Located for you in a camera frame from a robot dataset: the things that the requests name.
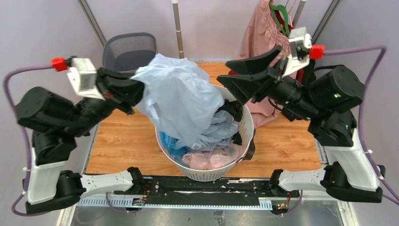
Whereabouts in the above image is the grey mesh trash bin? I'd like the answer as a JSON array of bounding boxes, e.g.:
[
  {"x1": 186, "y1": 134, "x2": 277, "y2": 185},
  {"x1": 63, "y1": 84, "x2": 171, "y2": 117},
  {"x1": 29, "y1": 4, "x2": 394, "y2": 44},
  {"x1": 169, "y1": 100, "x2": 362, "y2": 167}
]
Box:
[{"x1": 102, "y1": 32, "x2": 158, "y2": 72}]

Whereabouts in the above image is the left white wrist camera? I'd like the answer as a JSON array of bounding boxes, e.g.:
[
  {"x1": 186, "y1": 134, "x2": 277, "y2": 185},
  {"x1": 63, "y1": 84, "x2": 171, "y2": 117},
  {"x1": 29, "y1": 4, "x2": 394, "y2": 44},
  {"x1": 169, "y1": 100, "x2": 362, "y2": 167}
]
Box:
[{"x1": 51, "y1": 56, "x2": 105, "y2": 100}]

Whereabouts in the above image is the black plastic bag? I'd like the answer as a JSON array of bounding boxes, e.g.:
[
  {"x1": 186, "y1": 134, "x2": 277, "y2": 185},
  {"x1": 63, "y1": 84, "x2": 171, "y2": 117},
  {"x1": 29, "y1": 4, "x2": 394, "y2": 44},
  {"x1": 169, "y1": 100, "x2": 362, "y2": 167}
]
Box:
[{"x1": 216, "y1": 99, "x2": 243, "y2": 145}]

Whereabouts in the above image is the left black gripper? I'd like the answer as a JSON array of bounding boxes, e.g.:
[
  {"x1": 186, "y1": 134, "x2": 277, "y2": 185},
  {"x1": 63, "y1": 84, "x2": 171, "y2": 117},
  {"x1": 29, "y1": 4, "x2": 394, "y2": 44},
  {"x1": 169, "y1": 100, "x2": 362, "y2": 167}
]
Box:
[{"x1": 66, "y1": 65, "x2": 161, "y2": 136}]

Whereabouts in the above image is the green clothes hanger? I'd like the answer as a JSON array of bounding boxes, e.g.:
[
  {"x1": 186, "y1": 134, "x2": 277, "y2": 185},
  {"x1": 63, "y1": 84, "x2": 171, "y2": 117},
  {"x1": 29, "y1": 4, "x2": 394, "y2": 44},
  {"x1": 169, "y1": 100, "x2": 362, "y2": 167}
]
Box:
[{"x1": 269, "y1": 3, "x2": 293, "y2": 37}]

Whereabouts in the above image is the pink plastic bag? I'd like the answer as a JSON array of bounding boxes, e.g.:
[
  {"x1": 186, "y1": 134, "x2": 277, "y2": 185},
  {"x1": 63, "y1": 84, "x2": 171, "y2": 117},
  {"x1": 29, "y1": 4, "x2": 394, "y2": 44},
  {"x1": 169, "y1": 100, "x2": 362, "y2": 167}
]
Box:
[{"x1": 182, "y1": 143, "x2": 245, "y2": 170}]

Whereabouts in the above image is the white slotted laundry basket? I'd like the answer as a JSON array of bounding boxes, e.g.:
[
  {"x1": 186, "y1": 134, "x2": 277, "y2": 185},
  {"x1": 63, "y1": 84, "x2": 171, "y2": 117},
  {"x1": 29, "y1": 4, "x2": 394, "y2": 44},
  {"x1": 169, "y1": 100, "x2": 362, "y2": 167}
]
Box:
[{"x1": 155, "y1": 85, "x2": 256, "y2": 182}]

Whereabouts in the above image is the silver clothes rack pole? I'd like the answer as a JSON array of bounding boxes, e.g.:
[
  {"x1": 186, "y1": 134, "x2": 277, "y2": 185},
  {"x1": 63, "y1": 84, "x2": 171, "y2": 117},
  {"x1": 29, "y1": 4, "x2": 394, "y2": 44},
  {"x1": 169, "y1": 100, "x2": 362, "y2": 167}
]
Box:
[{"x1": 171, "y1": 0, "x2": 185, "y2": 59}]

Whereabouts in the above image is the pink hanging garment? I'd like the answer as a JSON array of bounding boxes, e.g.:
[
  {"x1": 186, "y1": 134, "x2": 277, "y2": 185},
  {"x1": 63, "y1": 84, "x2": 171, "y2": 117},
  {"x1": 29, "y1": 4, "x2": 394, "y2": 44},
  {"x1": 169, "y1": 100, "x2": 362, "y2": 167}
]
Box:
[{"x1": 235, "y1": 0, "x2": 291, "y2": 129}]

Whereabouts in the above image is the bright blue plastic bag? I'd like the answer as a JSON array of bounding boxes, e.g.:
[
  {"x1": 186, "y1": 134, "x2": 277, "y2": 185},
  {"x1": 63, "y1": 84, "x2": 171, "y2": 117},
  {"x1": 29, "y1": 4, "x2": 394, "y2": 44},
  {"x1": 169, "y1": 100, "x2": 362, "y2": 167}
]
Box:
[{"x1": 160, "y1": 132, "x2": 190, "y2": 161}]

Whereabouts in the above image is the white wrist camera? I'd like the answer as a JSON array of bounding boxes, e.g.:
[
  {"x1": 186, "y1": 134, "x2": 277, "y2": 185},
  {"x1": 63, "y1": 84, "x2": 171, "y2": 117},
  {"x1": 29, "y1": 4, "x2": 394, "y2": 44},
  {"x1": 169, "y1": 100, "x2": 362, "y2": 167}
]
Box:
[
  {"x1": 282, "y1": 27, "x2": 326, "y2": 77},
  {"x1": 51, "y1": 56, "x2": 105, "y2": 100}
]

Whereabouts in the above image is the black garment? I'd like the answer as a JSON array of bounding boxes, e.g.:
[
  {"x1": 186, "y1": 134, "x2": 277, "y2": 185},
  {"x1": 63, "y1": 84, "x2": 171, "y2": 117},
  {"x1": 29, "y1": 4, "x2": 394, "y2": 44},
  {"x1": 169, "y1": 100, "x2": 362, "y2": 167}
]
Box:
[{"x1": 282, "y1": 59, "x2": 315, "y2": 122}]

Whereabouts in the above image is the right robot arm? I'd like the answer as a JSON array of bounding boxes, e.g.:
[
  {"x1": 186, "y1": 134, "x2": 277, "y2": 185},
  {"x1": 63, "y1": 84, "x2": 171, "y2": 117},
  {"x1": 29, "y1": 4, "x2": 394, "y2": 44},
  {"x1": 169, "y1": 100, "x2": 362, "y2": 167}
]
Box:
[{"x1": 217, "y1": 46, "x2": 385, "y2": 203}]

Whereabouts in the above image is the light blue plastic bag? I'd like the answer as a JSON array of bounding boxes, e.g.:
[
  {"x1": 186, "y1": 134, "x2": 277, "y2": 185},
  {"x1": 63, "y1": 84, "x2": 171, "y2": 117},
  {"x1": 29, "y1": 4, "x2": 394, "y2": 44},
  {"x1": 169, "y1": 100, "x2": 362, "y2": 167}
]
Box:
[{"x1": 130, "y1": 54, "x2": 224, "y2": 146}]

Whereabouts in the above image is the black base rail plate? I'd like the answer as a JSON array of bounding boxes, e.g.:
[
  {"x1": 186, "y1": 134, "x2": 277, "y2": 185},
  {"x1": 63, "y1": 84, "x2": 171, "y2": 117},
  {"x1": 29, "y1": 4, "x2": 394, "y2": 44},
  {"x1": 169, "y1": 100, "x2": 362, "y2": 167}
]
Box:
[{"x1": 114, "y1": 176, "x2": 299, "y2": 206}]

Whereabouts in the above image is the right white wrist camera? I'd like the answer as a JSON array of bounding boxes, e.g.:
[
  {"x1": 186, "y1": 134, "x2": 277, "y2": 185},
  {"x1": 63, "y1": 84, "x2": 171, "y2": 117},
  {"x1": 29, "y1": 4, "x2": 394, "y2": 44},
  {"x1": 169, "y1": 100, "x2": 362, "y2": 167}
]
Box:
[{"x1": 282, "y1": 27, "x2": 326, "y2": 77}]

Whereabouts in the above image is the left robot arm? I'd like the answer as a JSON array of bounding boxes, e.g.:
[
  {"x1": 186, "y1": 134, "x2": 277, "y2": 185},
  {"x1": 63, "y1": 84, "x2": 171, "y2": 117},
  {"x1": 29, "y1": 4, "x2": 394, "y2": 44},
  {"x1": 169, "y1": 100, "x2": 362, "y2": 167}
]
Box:
[{"x1": 16, "y1": 68, "x2": 145, "y2": 215}]

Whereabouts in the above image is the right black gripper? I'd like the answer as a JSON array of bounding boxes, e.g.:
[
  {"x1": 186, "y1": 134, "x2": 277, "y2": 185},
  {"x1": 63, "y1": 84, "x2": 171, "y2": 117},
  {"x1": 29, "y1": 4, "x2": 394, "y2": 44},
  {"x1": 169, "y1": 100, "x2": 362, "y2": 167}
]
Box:
[{"x1": 215, "y1": 45, "x2": 321, "y2": 121}]

